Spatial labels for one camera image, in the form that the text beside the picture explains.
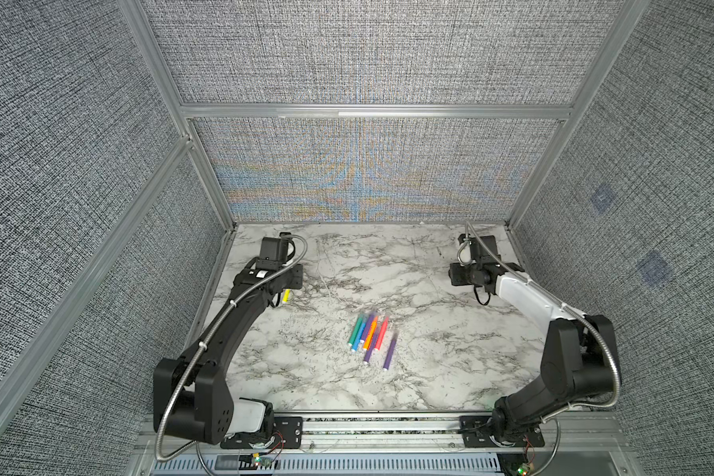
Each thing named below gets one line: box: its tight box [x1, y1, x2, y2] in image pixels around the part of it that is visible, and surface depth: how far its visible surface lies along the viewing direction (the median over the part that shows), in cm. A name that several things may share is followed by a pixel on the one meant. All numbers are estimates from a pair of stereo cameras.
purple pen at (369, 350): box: [362, 317, 380, 364], surface depth 89 cm
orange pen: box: [362, 315, 378, 351], surface depth 92 cm
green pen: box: [348, 313, 364, 347], surface depth 92 cm
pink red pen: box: [374, 316, 390, 351], surface depth 92 cm
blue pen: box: [351, 316, 366, 353], surface depth 92 cm
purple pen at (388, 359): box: [382, 330, 399, 371], surface depth 89 cm
